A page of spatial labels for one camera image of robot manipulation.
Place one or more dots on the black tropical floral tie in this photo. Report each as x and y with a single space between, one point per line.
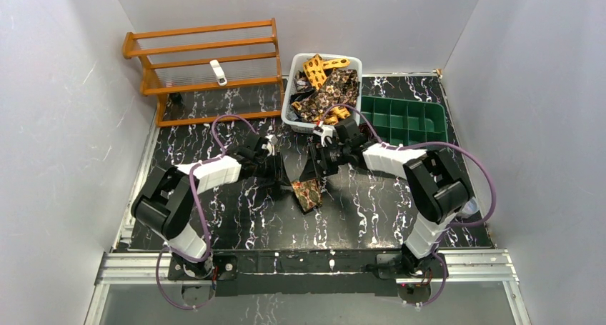
341 87

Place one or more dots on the aluminium frame rail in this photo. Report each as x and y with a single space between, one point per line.
464 265

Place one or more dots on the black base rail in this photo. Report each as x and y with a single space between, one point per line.
365 271

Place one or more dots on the white clip on rack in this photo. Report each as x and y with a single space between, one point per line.
218 72

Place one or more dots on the orange wooden rack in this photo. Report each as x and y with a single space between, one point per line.
175 63

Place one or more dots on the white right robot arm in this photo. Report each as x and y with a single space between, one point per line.
438 188

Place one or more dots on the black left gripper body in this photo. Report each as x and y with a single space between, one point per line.
278 172

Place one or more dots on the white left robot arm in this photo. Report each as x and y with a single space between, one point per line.
165 202

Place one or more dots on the cream flamingo paisley tie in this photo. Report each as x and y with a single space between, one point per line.
308 194

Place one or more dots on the white plastic laundry basket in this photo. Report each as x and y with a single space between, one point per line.
298 65

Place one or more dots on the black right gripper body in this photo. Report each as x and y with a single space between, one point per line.
315 163

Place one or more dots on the green compartment tray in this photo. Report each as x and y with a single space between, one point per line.
405 122

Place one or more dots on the yellow beetle print tie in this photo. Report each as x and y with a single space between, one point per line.
317 71

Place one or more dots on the clear plastic cup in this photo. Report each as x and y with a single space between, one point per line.
470 208

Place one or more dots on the dark blue floral tie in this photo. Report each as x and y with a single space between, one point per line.
303 89

